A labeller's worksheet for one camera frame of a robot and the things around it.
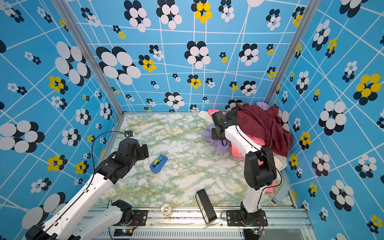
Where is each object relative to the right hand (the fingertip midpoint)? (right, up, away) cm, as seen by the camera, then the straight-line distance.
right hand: (219, 135), depth 93 cm
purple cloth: (+3, -6, -4) cm, 8 cm away
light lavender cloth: (+36, +21, +16) cm, 44 cm away
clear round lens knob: (-30, -36, -19) cm, 51 cm away
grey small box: (+31, -29, -16) cm, 45 cm away
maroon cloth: (+29, +6, 0) cm, 30 cm away
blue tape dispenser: (-38, -18, -6) cm, 42 cm away
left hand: (-44, -5, -16) cm, 47 cm away
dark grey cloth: (+9, +13, +2) cm, 16 cm away
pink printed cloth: (+11, -10, -7) cm, 17 cm away
